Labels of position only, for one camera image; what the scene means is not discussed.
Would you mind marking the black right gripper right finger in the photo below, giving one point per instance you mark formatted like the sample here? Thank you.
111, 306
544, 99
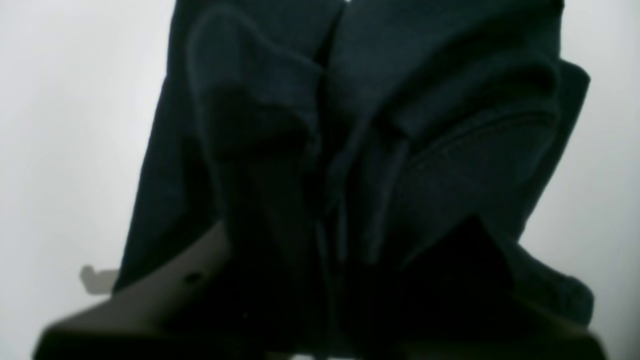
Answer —
493, 327

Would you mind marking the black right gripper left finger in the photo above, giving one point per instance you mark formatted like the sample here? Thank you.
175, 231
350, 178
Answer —
161, 317

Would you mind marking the black T-shirt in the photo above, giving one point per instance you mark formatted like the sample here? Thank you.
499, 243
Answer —
363, 156

